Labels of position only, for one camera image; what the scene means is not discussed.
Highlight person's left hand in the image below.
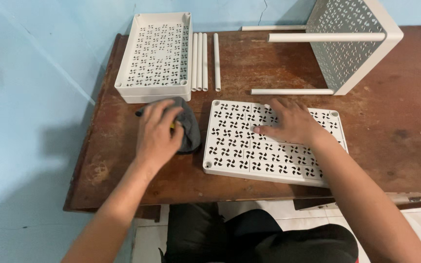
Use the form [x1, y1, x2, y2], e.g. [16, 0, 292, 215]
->
[135, 99, 186, 171]

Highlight person's right hand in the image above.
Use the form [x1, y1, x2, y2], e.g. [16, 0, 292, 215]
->
[252, 97, 327, 147]

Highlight grey cloth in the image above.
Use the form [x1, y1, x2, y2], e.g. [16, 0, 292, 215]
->
[143, 96, 202, 155]

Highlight white perforated shelf tray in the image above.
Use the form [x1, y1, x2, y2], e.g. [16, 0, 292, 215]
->
[120, 86, 192, 104]
[114, 12, 193, 97]
[202, 99, 349, 188]

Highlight white shelf tray with legs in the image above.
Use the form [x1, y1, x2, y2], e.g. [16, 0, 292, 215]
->
[241, 0, 404, 96]

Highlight white plastic tube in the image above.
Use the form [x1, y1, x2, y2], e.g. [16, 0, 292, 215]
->
[191, 33, 199, 92]
[213, 33, 221, 92]
[197, 32, 204, 92]
[202, 33, 209, 92]

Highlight person's black trousers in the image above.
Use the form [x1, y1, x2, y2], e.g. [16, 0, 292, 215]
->
[159, 203, 359, 263]

